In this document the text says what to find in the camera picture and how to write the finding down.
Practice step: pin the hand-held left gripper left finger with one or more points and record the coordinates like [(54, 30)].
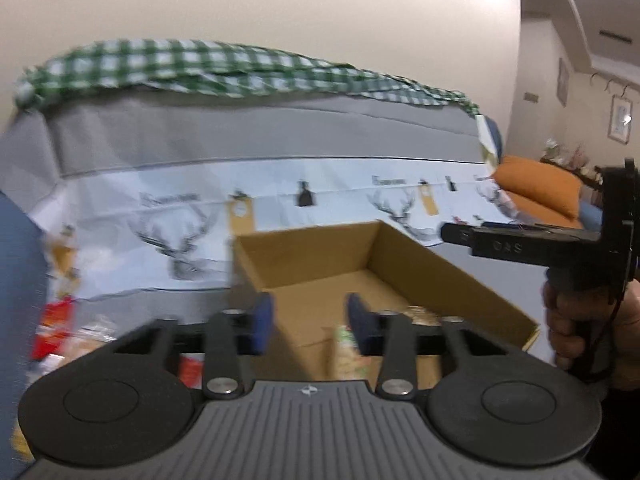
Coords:
[(262, 322)]

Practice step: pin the green checked cloth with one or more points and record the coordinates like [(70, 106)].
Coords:
[(150, 65)]

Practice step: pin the green snack packet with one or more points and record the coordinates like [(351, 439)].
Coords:
[(345, 355)]

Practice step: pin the red snack packet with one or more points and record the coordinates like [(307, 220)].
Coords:
[(192, 370), (52, 327)]

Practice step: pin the ceiling air vent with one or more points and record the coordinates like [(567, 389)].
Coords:
[(616, 36)]

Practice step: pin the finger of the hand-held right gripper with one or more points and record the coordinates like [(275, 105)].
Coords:
[(500, 232)]

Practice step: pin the beige snack packet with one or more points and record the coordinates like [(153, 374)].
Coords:
[(422, 315)]

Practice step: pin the narrow framed wall picture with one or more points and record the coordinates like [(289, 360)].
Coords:
[(563, 81)]

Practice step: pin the wall switch plate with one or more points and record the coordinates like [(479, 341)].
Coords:
[(531, 96)]

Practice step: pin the light framed wall picture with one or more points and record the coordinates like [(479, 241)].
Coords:
[(620, 120)]

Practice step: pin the grey sofa with deer cover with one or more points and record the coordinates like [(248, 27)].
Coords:
[(175, 135)]

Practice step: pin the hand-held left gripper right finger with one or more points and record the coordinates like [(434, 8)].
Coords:
[(360, 325)]

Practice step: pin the brown cardboard box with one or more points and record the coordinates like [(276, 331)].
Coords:
[(310, 255)]

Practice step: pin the flower decoration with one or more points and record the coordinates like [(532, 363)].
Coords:
[(565, 155)]

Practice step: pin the clear snack packet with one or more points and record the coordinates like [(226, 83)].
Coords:
[(95, 335)]

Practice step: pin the orange pillow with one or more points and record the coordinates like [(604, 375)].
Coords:
[(540, 180)]

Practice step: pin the person's right hand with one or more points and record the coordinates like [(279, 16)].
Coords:
[(560, 330)]

